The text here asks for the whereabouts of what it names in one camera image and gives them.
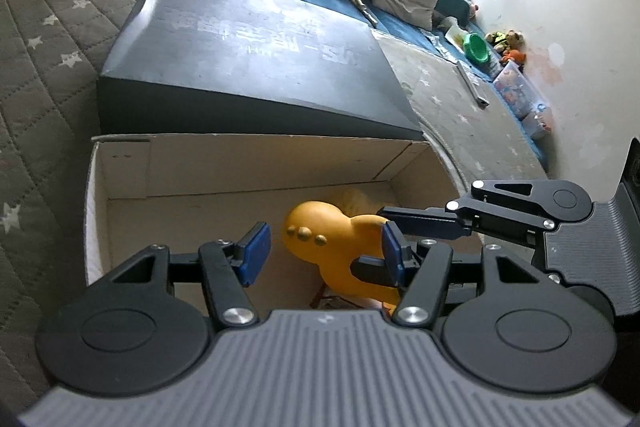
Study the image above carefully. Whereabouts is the blue covered sofa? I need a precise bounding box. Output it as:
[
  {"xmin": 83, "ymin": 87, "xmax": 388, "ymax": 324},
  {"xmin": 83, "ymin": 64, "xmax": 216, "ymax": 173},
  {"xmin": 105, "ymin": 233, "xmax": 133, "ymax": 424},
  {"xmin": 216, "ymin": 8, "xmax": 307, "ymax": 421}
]
[{"xmin": 137, "ymin": 0, "xmax": 551, "ymax": 172}]

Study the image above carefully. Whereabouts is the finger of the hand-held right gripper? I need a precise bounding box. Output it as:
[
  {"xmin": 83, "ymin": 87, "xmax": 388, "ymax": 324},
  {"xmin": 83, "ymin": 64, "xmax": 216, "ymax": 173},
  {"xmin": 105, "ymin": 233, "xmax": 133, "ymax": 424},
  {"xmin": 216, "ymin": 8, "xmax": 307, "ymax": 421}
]
[
  {"xmin": 376, "ymin": 179, "xmax": 557, "ymax": 244},
  {"xmin": 351, "ymin": 256, "xmax": 396, "ymax": 286}
]

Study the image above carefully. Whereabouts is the brown teddy bear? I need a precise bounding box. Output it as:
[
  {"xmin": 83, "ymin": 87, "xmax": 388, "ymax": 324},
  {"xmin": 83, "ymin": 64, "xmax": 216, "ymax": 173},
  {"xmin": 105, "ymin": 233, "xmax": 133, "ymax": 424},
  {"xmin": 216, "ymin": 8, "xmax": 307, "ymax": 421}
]
[{"xmin": 486, "ymin": 29, "xmax": 524, "ymax": 51}]

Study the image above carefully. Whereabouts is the grey quilted star table cover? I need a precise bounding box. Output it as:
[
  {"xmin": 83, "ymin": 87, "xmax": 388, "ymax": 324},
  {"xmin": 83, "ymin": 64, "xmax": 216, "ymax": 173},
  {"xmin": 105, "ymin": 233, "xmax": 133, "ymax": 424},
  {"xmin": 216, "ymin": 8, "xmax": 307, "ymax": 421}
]
[{"xmin": 0, "ymin": 0, "xmax": 551, "ymax": 427}]

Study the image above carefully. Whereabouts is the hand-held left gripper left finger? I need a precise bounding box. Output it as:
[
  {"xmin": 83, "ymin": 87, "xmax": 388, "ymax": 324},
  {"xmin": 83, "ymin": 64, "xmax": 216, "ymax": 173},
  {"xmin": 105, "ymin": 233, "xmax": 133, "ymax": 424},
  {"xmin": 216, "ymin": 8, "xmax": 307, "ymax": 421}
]
[{"xmin": 107, "ymin": 221, "xmax": 274, "ymax": 329}]

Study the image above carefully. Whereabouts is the dark grey box lid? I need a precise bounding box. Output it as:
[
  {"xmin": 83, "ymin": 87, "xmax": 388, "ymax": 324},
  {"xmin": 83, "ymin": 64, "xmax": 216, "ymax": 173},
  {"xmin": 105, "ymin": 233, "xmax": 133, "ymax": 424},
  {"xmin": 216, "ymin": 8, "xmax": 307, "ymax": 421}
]
[{"xmin": 96, "ymin": 0, "xmax": 427, "ymax": 142}]

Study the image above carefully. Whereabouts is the grey remote control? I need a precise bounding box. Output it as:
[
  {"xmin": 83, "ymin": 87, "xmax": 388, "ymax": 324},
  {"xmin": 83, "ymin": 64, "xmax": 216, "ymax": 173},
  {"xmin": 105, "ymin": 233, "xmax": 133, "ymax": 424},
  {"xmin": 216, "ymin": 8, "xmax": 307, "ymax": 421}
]
[{"xmin": 456, "ymin": 58, "xmax": 492, "ymax": 108}]

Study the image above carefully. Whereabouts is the clear cartoon storage box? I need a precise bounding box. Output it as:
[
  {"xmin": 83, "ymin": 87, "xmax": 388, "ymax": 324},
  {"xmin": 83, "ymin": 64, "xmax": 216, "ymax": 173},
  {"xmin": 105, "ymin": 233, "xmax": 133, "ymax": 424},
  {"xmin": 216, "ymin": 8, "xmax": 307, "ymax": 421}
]
[{"xmin": 491, "ymin": 58, "xmax": 539, "ymax": 118}]

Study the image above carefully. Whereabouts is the white cardboard box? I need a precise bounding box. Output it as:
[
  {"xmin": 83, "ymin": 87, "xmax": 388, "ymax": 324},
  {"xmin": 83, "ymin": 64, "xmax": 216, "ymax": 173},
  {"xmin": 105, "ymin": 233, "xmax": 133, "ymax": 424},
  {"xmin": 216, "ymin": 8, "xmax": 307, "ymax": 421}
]
[{"xmin": 84, "ymin": 132, "xmax": 453, "ymax": 310}]

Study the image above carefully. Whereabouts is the green plastic bowl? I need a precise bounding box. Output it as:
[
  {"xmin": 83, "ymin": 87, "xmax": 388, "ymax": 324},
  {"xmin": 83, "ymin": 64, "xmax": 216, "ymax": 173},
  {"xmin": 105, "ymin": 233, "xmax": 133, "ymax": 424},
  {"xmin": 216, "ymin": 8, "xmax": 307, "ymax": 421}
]
[{"xmin": 461, "ymin": 32, "xmax": 489, "ymax": 61}]

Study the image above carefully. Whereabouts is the yellow gourd toy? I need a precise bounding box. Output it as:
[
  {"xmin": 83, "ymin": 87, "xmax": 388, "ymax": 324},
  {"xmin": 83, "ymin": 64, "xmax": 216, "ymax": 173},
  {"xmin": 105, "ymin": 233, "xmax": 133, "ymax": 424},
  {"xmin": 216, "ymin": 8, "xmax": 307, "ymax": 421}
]
[{"xmin": 282, "ymin": 200, "xmax": 403, "ymax": 308}]

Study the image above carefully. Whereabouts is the small white box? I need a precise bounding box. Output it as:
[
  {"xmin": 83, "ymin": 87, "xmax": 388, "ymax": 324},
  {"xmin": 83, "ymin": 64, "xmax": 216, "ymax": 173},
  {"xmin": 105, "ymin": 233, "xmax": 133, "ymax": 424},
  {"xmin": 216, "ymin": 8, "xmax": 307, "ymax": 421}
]
[{"xmin": 520, "ymin": 106, "xmax": 554, "ymax": 141}]

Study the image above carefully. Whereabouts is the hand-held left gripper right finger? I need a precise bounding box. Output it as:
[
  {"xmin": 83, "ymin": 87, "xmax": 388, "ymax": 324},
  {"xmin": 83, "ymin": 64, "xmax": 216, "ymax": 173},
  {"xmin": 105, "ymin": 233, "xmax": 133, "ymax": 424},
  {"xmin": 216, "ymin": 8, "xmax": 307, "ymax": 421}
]
[{"xmin": 381, "ymin": 222, "xmax": 533, "ymax": 329}]

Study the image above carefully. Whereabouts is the picture book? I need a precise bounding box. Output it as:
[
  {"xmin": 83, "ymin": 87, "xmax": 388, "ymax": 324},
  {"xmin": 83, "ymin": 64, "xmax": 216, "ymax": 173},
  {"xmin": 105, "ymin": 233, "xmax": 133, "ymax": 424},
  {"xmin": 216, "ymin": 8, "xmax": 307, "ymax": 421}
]
[{"xmin": 444, "ymin": 23, "xmax": 469, "ymax": 46}]

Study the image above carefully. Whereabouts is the silver metal rod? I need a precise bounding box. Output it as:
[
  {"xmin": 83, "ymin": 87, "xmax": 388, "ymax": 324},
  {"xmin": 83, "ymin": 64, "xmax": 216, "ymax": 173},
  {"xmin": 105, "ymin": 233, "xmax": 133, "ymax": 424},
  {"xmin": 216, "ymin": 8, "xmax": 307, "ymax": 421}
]
[{"xmin": 346, "ymin": 0, "xmax": 379, "ymax": 28}]

